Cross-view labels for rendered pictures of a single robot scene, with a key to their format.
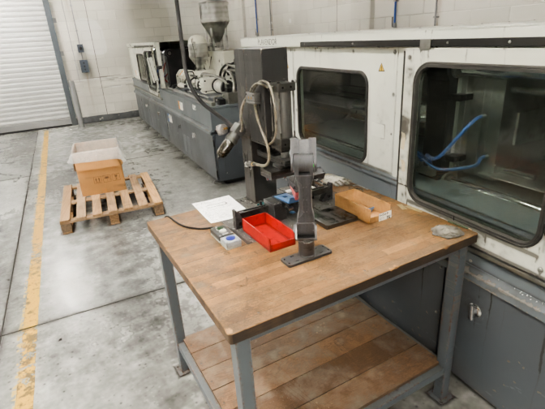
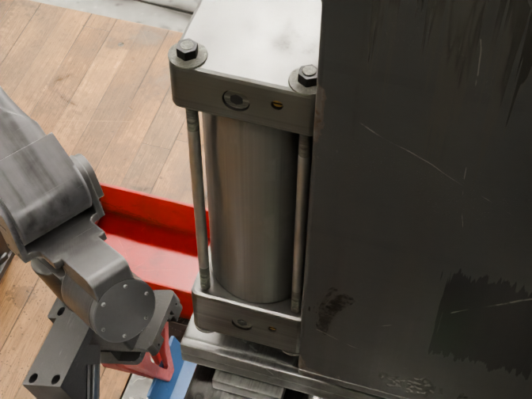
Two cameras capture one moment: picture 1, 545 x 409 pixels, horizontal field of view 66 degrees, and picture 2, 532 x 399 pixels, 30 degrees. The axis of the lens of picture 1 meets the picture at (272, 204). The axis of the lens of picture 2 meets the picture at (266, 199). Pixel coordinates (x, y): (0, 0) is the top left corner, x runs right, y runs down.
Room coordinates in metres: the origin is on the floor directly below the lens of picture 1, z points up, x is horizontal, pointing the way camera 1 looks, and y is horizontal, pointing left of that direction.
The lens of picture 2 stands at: (2.14, -0.38, 1.90)
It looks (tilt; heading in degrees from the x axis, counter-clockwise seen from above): 52 degrees down; 134
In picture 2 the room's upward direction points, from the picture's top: 1 degrees clockwise
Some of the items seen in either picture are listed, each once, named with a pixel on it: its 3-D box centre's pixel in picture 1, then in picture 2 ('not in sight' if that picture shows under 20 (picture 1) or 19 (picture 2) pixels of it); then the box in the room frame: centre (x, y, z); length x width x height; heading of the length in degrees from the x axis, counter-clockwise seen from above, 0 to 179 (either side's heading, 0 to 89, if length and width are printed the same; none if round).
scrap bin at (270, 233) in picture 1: (268, 230); (177, 257); (1.60, 0.03, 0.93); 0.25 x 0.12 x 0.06; 28
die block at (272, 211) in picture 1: (287, 206); not in sight; (1.84, -0.07, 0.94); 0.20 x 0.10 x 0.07; 118
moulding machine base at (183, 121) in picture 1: (189, 113); not in sight; (7.49, 1.36, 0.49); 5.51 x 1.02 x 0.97; 25
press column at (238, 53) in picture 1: (256, 127); not in sight; (2.08, 0.05, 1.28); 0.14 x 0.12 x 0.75; 118
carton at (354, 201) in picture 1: (362, 205); not in sight; (1.80, -0.42, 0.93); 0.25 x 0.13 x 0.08; 28
